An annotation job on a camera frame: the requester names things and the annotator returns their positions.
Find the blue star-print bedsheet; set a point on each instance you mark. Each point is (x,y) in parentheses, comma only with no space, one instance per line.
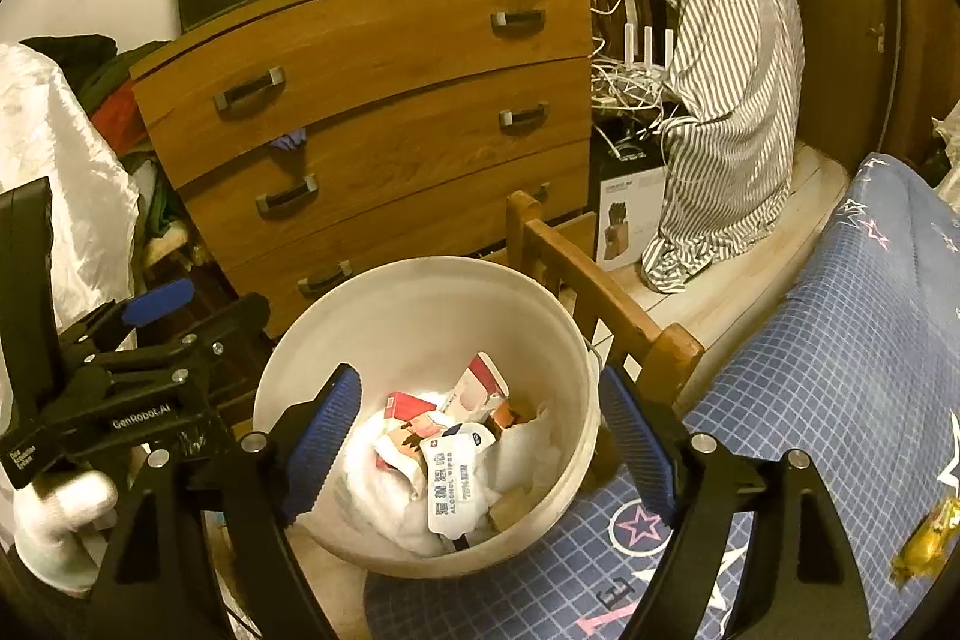
(825,347)

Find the white wipes packet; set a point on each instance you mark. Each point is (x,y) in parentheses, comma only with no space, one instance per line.
(454,475)

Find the white cardboard box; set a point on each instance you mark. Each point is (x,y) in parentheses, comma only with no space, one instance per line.
(626,212)

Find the dark wooden wardrobe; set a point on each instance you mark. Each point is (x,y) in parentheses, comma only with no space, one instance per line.
(930,10)

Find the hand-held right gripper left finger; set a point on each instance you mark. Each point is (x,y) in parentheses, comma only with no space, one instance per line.
(322,445)

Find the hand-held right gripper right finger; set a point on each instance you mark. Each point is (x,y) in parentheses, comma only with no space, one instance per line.
(637,452)

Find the white satin cloth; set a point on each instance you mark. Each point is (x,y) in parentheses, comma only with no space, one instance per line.
(949,160)
(60,175)

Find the brown wooden door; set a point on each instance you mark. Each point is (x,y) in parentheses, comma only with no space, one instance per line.
(840,10)

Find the white foam bag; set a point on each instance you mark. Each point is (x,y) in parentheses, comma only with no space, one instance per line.
(536,452)

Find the pile of clothes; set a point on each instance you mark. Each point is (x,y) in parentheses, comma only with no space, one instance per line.
(112,108)

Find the white router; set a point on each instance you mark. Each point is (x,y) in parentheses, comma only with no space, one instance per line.
(645,44)

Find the white plastic bucket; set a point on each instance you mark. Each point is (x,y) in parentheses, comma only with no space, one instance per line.
(420,310)

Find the grey striped cloth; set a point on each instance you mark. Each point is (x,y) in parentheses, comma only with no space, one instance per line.
(727,85)

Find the wooden dresser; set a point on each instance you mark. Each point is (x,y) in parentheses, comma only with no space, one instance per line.
(390,108)

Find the yellow wrapper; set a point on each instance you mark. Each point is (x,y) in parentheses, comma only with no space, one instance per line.
(926,546)

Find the small red box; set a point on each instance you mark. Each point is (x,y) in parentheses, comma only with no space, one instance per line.
(409,405)

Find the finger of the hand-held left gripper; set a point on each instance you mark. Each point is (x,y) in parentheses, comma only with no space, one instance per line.
(157,302)
(217,332)

